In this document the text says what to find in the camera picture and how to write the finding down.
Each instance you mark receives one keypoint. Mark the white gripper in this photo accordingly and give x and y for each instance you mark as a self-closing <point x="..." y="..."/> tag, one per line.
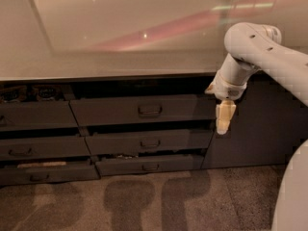
<point x="227" y="90"/>

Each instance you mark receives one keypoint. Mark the dark snack packets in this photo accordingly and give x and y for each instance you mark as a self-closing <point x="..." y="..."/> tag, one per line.
<point x="26" y="93"/>

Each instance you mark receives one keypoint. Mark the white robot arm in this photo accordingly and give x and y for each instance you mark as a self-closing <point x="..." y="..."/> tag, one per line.
<point x="252" y="47"/>

